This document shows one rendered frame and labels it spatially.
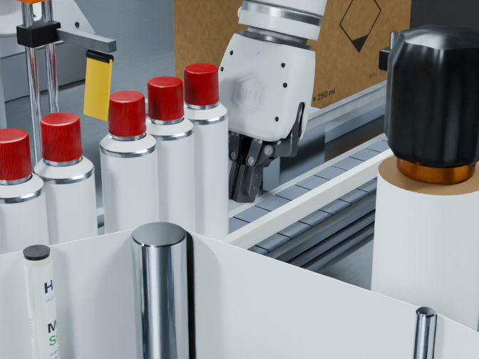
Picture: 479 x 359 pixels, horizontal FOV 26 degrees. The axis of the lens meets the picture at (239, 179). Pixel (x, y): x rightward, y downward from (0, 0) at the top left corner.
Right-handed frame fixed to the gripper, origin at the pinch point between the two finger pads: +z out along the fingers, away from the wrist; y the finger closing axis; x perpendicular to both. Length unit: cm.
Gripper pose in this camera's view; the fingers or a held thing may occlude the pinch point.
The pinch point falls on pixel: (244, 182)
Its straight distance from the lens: 109.2
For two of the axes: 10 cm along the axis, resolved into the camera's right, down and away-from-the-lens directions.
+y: 7.7, 2.6, -5.8
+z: -2.2, 9.7, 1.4
